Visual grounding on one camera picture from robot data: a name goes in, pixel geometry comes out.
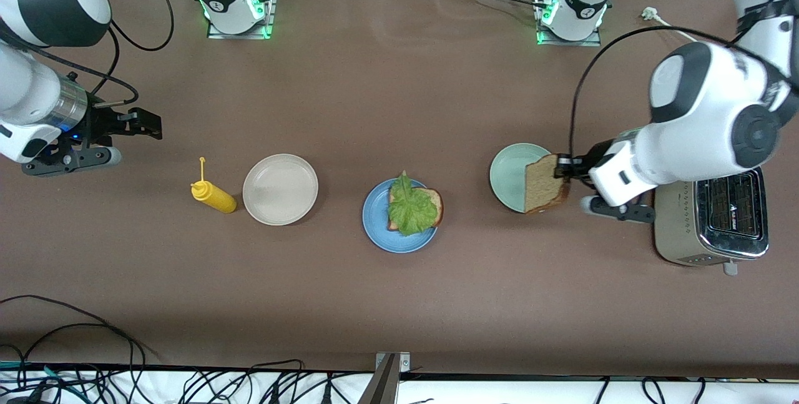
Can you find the brown bread slice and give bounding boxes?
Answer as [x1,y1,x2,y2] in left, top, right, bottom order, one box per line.
[524,153,572,215]
[387,187,444,232]

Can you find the yellow mustard squeeze bottle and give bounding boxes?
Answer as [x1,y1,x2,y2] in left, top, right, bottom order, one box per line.
[190,157,238,214]

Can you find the green lettuce leaf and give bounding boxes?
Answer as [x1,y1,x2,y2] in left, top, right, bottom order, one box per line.
[388,171,439,237]

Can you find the pale green plate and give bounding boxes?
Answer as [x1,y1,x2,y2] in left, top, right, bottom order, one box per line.
[489,143,552,214]

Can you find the beige plate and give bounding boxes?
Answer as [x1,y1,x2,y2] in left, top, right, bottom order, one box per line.
[242,154,319,226]

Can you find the blue plate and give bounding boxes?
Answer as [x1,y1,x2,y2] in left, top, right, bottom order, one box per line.
[362,178,440,254]

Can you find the beige chrome toaster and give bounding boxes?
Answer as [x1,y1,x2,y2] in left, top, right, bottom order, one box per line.
[654,167,770,277]

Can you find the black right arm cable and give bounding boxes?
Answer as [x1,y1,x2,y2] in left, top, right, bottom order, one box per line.
[0,0,175,106]

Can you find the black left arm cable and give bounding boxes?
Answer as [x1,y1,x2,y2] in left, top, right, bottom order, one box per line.
[568,0,799,158]

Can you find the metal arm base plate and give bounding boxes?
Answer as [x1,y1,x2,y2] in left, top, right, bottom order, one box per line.
[206,0,278,40]
[536,0,603,47]

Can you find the white toaster power cord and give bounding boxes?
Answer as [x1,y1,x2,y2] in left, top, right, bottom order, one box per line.
[642,7,699,41]

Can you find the black looped table cable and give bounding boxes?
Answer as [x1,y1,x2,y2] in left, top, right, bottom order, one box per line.
[0,295,164,367]

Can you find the metal corner bracket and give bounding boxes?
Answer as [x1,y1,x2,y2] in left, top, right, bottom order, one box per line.
[376,352,411,372]

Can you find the tangled black floor cables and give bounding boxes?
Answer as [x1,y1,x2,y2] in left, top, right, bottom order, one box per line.
[0,345,350,404]

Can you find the dark aluminium post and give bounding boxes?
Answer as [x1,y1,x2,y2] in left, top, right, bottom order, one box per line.
[357,354,400,404]

